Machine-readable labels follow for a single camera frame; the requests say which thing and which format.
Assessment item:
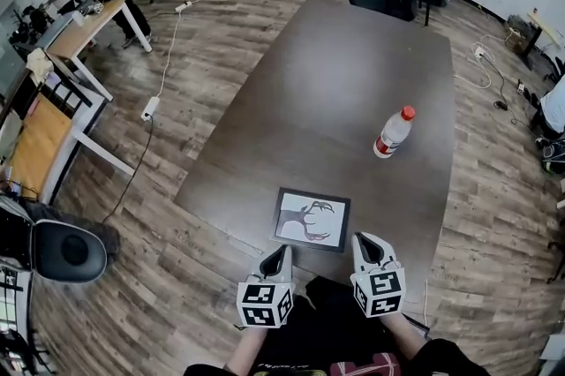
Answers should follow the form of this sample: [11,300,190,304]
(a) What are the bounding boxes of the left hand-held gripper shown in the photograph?
[236,244,296,329]

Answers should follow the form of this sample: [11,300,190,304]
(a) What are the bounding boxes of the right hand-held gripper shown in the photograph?
[350,231,407,319]

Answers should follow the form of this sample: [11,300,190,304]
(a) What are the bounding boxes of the framed deer picture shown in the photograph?
[268,187,352,254]

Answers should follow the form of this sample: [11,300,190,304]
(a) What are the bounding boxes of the person's left forearm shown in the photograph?
[222,323,270,373]

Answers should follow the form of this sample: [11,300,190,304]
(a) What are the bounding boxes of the person's right forearm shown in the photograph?
[379,312,429,362]

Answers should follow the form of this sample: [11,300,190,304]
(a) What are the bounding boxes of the dark long table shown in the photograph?
[173,0,456,309]

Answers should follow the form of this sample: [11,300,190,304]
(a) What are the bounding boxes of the person's black printed shirt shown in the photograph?
[183,276,491,376]

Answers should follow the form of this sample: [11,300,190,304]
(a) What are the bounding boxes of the black rectangular box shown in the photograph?
[408,314,433,341]

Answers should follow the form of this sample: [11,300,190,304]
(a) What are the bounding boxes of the clear plastic bottle red cap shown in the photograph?
[373,104,417,160]

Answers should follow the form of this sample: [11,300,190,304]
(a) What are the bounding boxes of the dark grey fabric item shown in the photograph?
[24,197,123,267]

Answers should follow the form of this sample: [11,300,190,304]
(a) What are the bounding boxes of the black backpack yellow trim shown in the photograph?
[535,135,565,176]

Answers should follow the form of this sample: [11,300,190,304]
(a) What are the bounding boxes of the grey shell chair black cushion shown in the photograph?
[33,218,109,285]

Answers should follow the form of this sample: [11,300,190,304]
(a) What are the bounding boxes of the cardboard box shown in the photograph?
[506,14,533,54]

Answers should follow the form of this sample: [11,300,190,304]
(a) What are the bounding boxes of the cluttered equipment cart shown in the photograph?
[0,257,57,376]

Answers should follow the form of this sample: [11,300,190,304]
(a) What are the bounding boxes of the wooden top table white legs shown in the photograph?
[0,89,138,207]
[46,0,154,102]

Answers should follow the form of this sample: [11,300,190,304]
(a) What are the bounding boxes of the small yellow top table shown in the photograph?
[526,11,565,71]

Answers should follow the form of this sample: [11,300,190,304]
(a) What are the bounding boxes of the cream cloth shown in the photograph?
[25,47,57,85]

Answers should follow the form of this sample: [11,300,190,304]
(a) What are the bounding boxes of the black floor cable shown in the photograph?
[102,116,155,225]
[484,55,533,131]

